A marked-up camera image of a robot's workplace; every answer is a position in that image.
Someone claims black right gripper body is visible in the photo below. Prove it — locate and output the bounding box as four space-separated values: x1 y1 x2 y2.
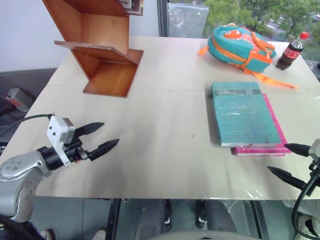
302 159 320 197

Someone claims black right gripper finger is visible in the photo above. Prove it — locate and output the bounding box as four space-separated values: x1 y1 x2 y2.
267 165 308 191
283 142 311 158

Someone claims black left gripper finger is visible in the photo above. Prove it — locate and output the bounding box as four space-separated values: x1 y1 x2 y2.
74 122 105 138
87 138 120 161

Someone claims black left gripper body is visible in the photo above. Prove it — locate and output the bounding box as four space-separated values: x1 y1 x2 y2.
63 135 91 164

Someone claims pink book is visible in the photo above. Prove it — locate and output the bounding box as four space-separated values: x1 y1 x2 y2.
230 93 292 157

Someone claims teal book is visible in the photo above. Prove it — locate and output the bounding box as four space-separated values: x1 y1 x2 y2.
211 81 282 147

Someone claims wooden zigzag shelf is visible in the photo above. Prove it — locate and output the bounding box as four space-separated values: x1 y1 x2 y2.
41 0 145 98

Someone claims black table leg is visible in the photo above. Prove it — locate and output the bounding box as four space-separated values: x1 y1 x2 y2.
105 198 123 240

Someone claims grey red device on floor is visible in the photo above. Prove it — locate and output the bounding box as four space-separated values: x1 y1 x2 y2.
5 87 36 113

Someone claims cola bottle with red cap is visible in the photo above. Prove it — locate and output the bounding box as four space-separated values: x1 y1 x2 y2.
275 31 310 71

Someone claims teal orange dinosaur backpack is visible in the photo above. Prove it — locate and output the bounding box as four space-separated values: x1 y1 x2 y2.
198 22 299 89

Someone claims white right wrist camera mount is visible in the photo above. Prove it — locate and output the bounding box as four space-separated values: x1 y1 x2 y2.
308 138 320 159

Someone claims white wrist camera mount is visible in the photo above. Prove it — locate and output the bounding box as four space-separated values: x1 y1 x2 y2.
308 138 320 159
46 115 76 167

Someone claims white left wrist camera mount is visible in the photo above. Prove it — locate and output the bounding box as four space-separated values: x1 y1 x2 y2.
46 115 76 167

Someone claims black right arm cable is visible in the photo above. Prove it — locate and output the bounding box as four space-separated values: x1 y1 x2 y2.
291 161 320 240

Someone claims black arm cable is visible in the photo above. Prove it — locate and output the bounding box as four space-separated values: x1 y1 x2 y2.
291 161 320 240
0 113 54 138

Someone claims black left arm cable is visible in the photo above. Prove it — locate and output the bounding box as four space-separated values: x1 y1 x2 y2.
0 113 54 138

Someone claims dark window frame post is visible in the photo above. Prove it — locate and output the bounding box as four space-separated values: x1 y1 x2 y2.
156 0 170 38

